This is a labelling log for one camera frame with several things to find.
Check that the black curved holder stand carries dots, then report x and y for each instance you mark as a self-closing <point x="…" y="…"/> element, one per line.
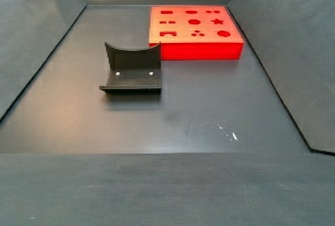
<point x="134" y="64"/>

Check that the red shape sorter block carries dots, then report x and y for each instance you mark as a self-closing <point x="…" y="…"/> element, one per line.
<point x="195" y="33"/>

